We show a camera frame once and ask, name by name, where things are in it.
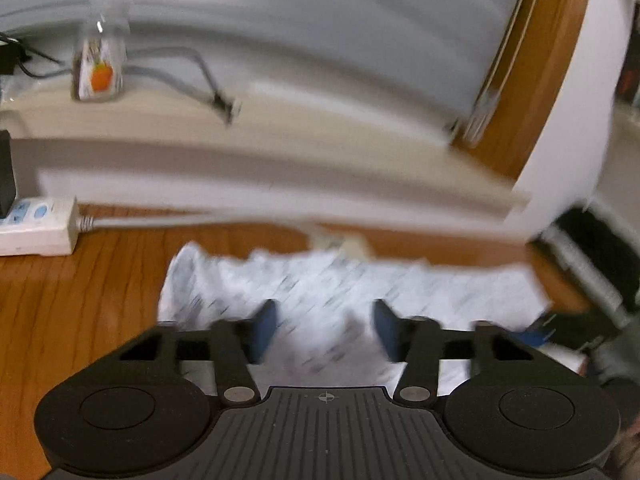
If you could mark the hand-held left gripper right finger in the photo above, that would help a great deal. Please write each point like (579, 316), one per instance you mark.
(387, 327)

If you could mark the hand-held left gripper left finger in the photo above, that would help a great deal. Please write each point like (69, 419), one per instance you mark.
(265, 327)

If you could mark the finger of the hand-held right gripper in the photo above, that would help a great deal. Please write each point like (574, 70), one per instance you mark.
(540, 332)

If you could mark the black fleece garment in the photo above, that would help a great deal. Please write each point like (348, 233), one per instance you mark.
(600, 230)

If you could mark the beige window sill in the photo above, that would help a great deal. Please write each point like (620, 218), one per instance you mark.
(250, 160)

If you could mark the white power strip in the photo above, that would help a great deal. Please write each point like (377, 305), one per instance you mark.
(35, 230)

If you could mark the black plug-in charger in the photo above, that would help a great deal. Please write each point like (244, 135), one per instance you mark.
(6, 175)

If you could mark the grey window blind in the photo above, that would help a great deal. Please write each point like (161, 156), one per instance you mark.
(300, 20)

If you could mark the small carton with orange picture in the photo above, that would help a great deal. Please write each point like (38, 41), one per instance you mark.
(100, 60)

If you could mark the black power adapter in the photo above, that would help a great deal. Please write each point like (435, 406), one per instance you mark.
(10, 55)

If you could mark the wooden window frame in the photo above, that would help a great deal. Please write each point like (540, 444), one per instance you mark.
(550, 60)

